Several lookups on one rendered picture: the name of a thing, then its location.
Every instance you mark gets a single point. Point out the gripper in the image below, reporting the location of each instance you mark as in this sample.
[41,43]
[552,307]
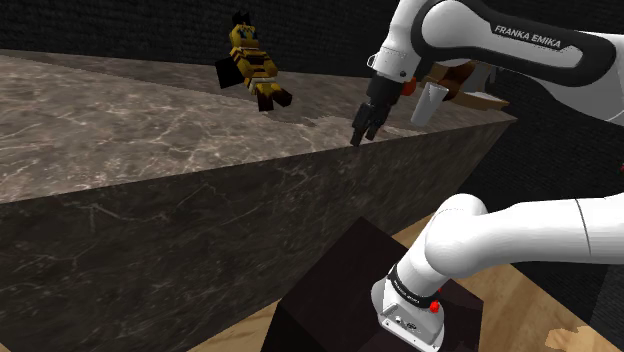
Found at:
[382,92]

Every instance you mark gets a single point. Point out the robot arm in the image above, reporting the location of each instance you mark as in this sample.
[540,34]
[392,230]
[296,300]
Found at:
[492,236]

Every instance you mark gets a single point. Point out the small orange object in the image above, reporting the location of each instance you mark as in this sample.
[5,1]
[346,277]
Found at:
[408,88]

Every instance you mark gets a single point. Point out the white tapered cup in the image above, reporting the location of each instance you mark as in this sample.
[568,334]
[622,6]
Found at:
[428,105]

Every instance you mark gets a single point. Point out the brown angular wooden object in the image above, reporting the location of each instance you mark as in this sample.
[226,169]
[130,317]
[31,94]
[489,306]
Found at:
[475,100]

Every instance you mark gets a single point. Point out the yellow black bee toy figure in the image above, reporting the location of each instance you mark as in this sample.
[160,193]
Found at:
[251,61]

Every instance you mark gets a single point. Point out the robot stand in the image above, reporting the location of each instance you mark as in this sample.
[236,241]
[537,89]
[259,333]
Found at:
[336,287]

